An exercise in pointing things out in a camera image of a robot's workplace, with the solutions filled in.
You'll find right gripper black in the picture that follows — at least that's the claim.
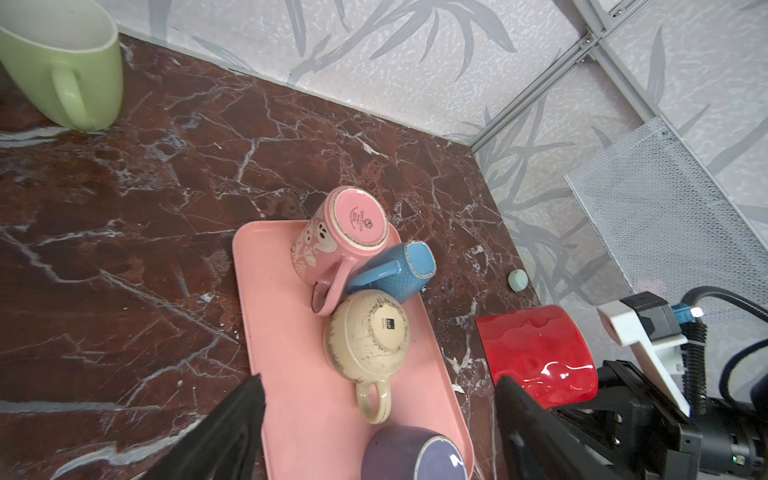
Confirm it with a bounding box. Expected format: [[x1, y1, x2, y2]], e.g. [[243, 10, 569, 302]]
[[557, 360, 767, 479]]

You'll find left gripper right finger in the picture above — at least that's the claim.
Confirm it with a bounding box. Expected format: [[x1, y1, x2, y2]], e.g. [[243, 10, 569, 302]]
[[495, 376, 618, 479]]

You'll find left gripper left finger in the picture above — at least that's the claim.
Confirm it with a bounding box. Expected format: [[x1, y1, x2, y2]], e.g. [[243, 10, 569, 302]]
[[143, 374, 266, 479]]

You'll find pink plastic tray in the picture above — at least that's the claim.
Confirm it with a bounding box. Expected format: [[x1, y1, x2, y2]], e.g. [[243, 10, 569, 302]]
[[233, 220, 475, 479]]

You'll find red mug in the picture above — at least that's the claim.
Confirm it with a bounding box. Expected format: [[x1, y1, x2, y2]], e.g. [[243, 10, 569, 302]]
[[476, 305, 598, 409]]

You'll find lavender mug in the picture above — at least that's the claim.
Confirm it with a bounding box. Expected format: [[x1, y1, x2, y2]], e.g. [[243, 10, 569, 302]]
[[361, 425, 468, 480]]

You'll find pink mug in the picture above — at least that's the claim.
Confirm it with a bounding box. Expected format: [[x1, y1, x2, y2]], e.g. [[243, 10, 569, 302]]
[[291, 186, 388, 316]]

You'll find light green mug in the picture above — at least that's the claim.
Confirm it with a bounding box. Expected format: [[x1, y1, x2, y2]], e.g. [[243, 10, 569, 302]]
[[1, 1, 124, 131]]

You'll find blue mug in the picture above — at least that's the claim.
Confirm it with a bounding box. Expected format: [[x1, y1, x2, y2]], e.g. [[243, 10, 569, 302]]
[[345, 241, 437, 303]]

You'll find pale green soap bar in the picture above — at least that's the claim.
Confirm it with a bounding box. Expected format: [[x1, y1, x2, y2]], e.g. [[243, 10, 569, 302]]
[[507, 269, 529, 293]]

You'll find beige teapot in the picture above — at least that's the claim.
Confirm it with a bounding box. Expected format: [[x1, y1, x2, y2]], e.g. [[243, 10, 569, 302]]
[[323, 289, 411, 425]]

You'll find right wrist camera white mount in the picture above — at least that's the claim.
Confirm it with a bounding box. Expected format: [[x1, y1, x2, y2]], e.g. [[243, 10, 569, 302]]
[[597, 291, 691, 416]]

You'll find white wire basket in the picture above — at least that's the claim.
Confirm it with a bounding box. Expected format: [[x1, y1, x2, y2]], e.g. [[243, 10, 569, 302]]
[[565, 117, 767, 305]]

